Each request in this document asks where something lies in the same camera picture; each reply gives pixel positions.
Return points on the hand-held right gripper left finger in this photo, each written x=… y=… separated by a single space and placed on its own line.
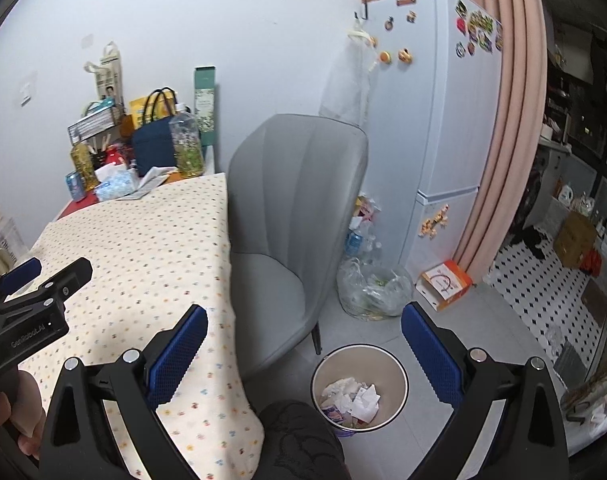
x=178 y=355

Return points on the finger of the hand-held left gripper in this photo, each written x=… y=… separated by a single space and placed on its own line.
x=58 y=285
x=20 y=275

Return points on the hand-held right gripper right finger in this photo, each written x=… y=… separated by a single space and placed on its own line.
x=428 y=355

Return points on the printed paper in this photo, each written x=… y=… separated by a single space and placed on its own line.
x=367 y=402

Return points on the white tissue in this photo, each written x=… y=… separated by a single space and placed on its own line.
x=341 y=389

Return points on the beige round trash bin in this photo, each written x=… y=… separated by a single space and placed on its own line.
x=333 y=365

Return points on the purple snack wrapper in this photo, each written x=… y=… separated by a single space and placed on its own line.
x=334 y=413

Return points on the clear trash bag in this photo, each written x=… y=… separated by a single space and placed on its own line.
x=376 y=290

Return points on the person's left hand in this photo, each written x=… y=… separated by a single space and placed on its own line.
x=30 y=420

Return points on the orange and white box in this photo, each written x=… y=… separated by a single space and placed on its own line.
x=443 y=285

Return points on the blue drink can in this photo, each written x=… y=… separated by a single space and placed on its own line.
x=75 y=186

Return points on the blue tissue pack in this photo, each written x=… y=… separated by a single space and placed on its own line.
x=114 y=185

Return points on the small oil bottle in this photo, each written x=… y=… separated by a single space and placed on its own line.
x=82 y=167

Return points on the black pen holder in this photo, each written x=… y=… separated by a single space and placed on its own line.
x=98 y=160

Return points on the plastic water bottle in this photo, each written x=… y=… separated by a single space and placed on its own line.
x=355 y=244

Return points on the black bag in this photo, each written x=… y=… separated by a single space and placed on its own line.
x=532 y=242

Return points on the person's leg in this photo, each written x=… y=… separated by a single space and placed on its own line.
x=303 y=445

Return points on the navy lunch bag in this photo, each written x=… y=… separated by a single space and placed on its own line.
x=151 y=152

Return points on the brown cardboard carton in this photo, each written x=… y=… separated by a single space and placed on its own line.
x=574 y=240

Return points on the large oil bottle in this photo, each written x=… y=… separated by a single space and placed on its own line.
x=187 y=150

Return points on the red bag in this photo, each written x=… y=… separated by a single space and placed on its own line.
x=592 y=262

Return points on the yellow snack pouch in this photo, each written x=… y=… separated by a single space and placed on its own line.
x=137 y=110

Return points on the grey upholstered chair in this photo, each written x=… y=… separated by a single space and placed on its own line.
x=293 y=185

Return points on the white figurine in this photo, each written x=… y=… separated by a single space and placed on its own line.
x=566 y=195

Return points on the white refrigerator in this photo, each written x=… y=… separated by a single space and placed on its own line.
x=433 y=125

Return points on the tall green box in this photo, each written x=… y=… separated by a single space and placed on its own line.
x=205 y=100

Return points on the pink curtain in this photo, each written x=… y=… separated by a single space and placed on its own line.
x=513 y=110

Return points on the white hanging plastic bag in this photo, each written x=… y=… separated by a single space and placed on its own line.
x=351 y=85

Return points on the orange round magnet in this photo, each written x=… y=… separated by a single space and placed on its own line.
x=384 y=56

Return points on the cluster of colourful fridge magnets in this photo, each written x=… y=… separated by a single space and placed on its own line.
x=478 y=30

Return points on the white wall switch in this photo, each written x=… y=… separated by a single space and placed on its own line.
x=28 y=92

